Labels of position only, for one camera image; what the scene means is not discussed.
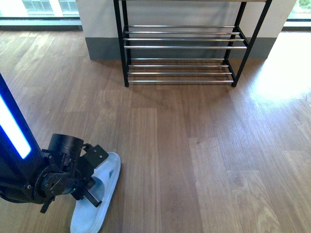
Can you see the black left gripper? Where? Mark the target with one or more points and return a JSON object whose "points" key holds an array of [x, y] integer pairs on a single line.
{"points": [[71, 164]]}

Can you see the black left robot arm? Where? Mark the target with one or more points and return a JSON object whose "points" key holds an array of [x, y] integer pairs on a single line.
{"points": [[29, 174]]}

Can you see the black metal shoe rack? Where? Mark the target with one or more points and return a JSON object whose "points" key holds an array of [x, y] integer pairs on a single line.
{"points": [[187, 41]]}

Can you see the light blue slipper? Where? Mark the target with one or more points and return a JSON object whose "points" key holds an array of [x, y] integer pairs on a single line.
{"points": [[86, 217]]}

